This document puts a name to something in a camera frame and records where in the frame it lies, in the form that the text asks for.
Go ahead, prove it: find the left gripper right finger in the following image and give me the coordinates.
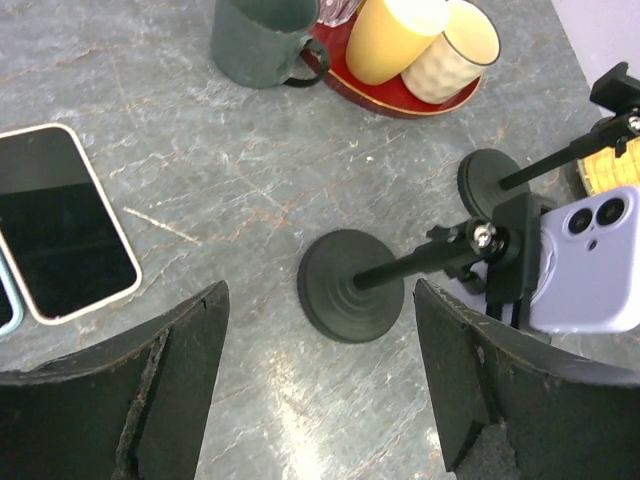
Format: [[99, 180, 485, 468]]
[[414, 280, 639, 479]]

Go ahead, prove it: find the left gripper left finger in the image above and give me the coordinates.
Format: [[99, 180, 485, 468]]
[[1, 282, 230, 479]]

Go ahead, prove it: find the blue case phone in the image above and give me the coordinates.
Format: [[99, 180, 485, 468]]
[[0, 256, 24, 336]]

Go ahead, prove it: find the purple case phone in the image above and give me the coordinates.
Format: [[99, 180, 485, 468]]
[[530, 186, 639, 334]]

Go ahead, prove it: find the cream case phone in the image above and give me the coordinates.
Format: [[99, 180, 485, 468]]
[[1, 123, 142, 326]]

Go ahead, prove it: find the black phone stand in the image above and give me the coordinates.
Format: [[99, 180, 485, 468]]
[[457, 61, 639, 217], [297, 193, 554, 344]]

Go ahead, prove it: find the woven bamboo mat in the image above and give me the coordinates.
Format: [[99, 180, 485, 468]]
[[562, 138, 639, 198]]

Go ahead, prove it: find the red round tray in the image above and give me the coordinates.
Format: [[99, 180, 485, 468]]
[[311, 15, 482, 119]]

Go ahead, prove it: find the beige ceramic cup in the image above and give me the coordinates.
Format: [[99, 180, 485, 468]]
[[401, 1, 501, 104]]

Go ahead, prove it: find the dark green mug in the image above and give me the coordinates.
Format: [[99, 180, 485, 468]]
[[211, 0, 331, 89]]

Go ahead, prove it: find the pale yellow cup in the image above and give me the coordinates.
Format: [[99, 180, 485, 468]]
[[345, 0, 450, 85]]

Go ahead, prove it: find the clear glass cup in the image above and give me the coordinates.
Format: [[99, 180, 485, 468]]
[[318, 0, 362, 28]]

